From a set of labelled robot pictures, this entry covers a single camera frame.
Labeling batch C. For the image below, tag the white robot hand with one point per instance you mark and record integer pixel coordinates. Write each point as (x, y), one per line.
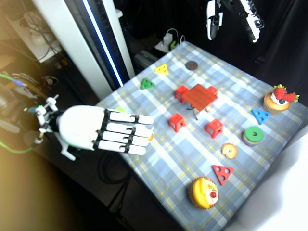
(251, 24)
(79, 127)

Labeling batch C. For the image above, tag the red toy stool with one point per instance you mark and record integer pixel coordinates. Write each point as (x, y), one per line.
(213, 90)
(214, 127)
(180, 92)
(176, 121)

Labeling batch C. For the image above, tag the brown wooden board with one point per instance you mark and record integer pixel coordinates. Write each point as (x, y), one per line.
(199, 97)

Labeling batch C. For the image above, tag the brown round cookie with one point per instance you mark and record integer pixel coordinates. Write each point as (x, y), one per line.
(191, 65)

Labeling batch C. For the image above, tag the white column with blue light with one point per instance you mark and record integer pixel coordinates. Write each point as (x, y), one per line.
(79, 48)

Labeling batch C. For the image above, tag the green triangle block with holes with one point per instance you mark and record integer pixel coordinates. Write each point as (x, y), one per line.
(146, 84)

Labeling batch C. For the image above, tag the green plug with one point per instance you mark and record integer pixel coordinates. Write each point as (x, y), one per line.
(173, 44)

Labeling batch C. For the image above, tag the strawberry toy cupcake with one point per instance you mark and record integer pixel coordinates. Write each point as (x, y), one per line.
(276, 101)

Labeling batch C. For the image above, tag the white plug adapter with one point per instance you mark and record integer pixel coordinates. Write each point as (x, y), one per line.
(168, 38)

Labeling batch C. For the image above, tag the blue triangle block with holes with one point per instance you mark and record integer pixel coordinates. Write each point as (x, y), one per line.
(261, 115)

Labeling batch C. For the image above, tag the white power strip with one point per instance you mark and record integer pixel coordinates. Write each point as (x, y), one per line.
(161, 47)

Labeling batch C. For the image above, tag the blue plaid tablecloth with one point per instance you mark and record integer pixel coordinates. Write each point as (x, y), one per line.
(168, 156)

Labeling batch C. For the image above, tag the yellow triangle block with holes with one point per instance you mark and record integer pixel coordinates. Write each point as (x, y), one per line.
(162, 69)

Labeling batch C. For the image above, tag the small toy tart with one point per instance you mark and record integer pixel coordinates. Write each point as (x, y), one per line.
(229, 150)

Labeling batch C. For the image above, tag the yellow toy cupcake with cherry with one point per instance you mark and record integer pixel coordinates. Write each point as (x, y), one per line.
(201, 192)

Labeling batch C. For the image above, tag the red triangle block with holes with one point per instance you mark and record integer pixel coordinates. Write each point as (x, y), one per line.
(222, 173)

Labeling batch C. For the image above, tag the white rounded cover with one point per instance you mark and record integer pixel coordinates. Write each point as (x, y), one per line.
(276, 192)

